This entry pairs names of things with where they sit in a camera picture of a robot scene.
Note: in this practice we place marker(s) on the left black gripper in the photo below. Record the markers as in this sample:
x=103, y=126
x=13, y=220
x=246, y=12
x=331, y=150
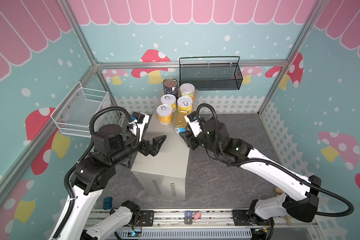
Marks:
x=155, y=147

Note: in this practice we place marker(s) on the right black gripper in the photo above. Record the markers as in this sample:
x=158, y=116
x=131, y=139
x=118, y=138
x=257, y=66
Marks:
x=192, y=139

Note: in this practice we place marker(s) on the gold sardine tin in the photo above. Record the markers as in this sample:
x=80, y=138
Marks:
x=181, y=123

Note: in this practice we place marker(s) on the yellow can pull-tab lid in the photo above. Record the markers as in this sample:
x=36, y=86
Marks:
x=170, y=100
x=165, y=114
x=185, y=104

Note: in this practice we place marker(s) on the yellow can white lid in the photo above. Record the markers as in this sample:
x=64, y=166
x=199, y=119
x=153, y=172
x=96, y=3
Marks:
x=187, y=90

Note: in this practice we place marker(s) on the dark blue tall can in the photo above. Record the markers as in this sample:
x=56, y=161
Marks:
x=170, y=87

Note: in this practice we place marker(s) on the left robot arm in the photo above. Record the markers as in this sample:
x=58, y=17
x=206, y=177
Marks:
x=86, y=180

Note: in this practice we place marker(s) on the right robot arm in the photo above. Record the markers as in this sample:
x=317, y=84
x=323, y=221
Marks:
x=300, y=194

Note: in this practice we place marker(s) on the grey metal cabinet counter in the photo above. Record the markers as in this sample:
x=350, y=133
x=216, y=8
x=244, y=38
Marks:
x=164, y=175

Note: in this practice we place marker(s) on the teal small object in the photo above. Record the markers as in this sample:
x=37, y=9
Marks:
x=107, y=203

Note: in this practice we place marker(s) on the grey small block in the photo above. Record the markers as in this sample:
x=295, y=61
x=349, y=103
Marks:
x=188, y=219

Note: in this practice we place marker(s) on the pink small object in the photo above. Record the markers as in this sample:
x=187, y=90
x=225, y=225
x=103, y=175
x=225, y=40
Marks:
x=197, y=215

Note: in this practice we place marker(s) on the green circuit board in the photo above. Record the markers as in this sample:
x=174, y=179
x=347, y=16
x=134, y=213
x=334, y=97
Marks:
x=134, y=233

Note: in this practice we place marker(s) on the wooden toy hammer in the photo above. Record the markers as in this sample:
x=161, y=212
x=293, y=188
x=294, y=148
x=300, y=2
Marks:
x=278, y=191

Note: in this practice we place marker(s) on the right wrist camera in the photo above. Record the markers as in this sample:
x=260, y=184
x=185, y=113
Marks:
x=193, y=123

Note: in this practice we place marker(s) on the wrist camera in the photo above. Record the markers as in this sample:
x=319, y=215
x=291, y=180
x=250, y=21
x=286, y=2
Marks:
x=139, y=121
x=193, y=123

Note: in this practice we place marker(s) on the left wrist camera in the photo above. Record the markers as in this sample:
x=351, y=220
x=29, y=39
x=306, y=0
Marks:
x=139, y=121

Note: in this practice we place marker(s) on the black wire mesh basket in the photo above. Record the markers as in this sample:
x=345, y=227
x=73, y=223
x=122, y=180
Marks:
x=211, y=73

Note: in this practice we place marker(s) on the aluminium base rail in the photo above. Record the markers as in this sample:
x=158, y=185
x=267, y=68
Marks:
x=193, y=224

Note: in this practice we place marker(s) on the white wire mesh basket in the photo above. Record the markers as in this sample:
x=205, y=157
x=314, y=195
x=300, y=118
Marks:
x=73, y=114

